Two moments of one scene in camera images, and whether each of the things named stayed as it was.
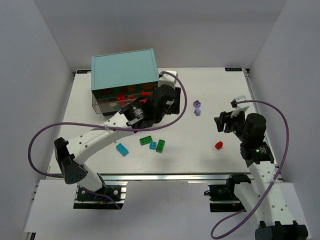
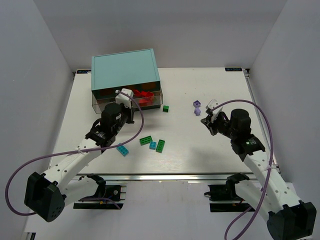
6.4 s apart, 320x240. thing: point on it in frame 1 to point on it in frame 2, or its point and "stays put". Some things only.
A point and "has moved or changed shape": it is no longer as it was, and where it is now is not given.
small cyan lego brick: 152,145 stays put
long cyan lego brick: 122,149 stays put
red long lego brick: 144,93 stays put
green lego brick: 160,146 stays put
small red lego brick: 219,145 has moved or changed shape
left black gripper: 175,99 to 129,115
